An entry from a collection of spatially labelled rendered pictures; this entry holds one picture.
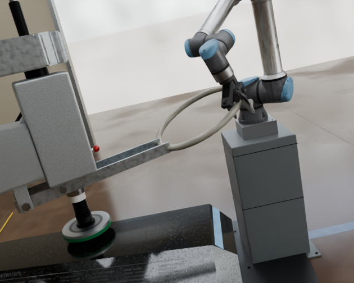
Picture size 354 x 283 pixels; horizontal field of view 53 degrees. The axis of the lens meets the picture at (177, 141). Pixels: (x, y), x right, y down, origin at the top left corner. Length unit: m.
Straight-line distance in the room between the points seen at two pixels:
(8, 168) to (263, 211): 1.56
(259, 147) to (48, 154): 1.27
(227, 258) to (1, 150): 0.92
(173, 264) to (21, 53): 0.94
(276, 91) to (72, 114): 1.22
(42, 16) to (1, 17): 0.65
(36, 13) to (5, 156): 5.02
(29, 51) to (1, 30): 5.12
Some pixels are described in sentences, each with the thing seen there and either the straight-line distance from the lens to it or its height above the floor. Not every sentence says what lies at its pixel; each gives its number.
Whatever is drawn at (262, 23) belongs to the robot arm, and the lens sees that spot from 2.10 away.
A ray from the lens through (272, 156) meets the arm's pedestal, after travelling 2.24.
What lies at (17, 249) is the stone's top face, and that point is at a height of 0.80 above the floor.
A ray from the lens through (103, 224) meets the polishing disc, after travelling 1.61.
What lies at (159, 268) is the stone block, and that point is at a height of 0.76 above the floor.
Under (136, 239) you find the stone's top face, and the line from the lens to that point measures 1.53.
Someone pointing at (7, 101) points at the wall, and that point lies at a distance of 6.63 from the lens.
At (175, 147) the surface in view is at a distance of 1.59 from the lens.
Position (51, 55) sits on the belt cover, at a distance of 1.42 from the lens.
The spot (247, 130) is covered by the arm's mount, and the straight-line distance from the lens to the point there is 2.24.
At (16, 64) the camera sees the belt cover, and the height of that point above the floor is 1.58.
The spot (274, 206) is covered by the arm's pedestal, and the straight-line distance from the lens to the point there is 2.38.
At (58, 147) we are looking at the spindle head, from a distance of 1.44.
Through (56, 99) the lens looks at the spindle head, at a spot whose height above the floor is 1.43.
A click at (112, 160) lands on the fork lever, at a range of 1.67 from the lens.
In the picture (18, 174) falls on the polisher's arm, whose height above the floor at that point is 1.20.
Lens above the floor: 1.56
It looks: 17 degrees down
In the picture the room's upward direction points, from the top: 13 degrees counter-clockwise
